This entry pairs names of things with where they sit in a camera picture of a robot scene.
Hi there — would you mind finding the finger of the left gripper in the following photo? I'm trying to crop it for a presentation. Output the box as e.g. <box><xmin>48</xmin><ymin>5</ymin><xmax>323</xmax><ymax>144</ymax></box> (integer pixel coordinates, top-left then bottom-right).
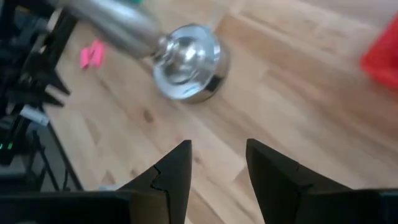
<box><xmin>43</xmin><ymin>70</ymin><xmax>72</xmax><ymax>96</ymax></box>
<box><xmin>12</xmin><ymin>90</ymin><xmax>65</xmax><ymax>108</ymax></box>

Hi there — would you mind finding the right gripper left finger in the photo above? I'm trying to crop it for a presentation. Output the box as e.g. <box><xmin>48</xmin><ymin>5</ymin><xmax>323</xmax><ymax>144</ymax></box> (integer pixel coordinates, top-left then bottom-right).
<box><xmin>119</xmin><ymin>139</ymin><xmax>193</xmax><ymax>224</ymax></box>

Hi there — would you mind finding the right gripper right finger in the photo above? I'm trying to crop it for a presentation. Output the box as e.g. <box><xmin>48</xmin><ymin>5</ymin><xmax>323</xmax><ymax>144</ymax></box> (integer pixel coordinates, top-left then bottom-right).
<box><xmin>245</xmin><ymin>139</ymin><xmax>351</xmax><ymax>224</ymax></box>

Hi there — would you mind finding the pink eraser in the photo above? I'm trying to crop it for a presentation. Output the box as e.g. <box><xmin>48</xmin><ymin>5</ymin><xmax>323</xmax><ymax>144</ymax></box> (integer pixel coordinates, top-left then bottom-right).
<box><xmin>80</xmin><ymin>46</ymin><xmax>93</xmax><ymax>70</ymax></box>
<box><xmin>90</xmin><ymin>39</ymin><xmax>106</xmax><ymax>68</ymax></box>

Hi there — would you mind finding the silver table lamp white shade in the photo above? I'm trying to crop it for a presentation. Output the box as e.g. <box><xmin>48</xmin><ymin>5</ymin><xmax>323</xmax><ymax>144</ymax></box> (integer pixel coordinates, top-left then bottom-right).
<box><xmin>57</xmin><ymin>0</ymin><xmax>231</xmax><ymax>105</ymax></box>

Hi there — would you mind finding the red plastic basket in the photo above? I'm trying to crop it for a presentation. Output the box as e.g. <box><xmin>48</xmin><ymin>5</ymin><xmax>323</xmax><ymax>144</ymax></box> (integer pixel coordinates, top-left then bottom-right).
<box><xmin>359</xmin><ymin>14</ymin><xmax>398</xmax><ymax>91</ymax></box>

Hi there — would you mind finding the black aluminium table frame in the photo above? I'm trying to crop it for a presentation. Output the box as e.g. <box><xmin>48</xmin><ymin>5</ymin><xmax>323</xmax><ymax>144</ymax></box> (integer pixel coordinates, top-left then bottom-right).
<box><xmin>46</xmin><ymin>9</ymin><xmax>78</xmax><ymax>74</ymax></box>

